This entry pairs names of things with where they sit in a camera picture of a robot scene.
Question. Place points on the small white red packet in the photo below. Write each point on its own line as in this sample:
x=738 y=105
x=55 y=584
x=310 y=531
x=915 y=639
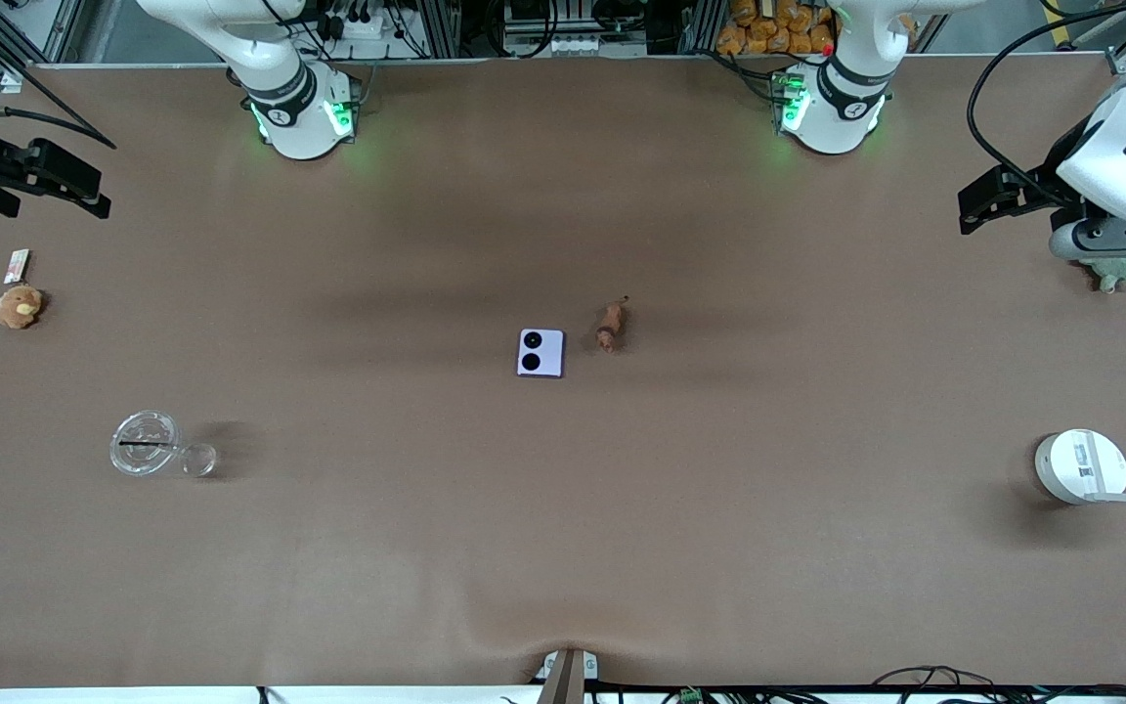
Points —
x=17 y=266

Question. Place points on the green terminal connector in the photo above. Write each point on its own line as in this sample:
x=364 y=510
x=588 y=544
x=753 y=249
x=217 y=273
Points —
x=690 y=696

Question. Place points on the lavender flip phone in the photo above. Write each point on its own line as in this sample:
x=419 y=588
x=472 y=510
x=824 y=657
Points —
x=541 y=353

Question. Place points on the orange plush toy pile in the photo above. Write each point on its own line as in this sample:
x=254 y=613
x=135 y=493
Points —
x=768 y=29

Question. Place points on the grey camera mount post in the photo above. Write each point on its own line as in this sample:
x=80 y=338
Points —
x=566 y=675

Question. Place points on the white power strip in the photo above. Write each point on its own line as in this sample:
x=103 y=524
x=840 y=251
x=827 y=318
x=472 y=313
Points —
x=363 y=24

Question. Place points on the brown plush toy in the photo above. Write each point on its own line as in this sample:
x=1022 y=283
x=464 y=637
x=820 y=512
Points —
x=18 y=307

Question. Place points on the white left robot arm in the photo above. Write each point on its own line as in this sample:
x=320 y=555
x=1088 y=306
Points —
x=832 y=108

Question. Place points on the green plush turtle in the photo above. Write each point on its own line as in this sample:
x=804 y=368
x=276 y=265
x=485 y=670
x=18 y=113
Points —
x=1115 y=274

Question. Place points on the white round-base desk lamp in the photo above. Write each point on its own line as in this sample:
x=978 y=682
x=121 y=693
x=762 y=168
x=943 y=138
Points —
x=1076 y=467

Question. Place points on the small brown lion statue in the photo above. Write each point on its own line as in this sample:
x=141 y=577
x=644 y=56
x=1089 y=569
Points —
x=610 y=323

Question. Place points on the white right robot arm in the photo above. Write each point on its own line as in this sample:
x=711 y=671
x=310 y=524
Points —
x=294 y=117

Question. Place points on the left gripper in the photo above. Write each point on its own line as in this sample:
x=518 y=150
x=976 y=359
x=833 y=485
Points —
x=1043 y=183

